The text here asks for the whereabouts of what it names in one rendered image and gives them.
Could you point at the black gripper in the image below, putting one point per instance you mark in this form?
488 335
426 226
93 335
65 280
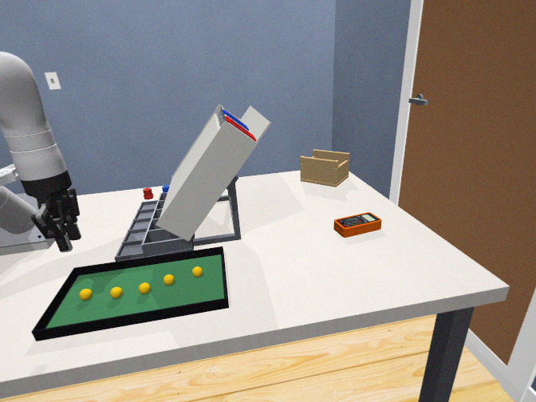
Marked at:
53 206

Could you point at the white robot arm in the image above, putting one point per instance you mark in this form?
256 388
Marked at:
30 140

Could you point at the red square band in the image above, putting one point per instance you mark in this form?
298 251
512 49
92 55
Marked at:
240 128

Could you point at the orange digital multimeter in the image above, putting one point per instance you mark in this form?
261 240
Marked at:
357 224

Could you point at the wooden crate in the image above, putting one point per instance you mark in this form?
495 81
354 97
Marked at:
325 168

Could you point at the yellow ball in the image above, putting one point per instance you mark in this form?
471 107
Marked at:
144 288
85 294
197 272
168 280
116 292

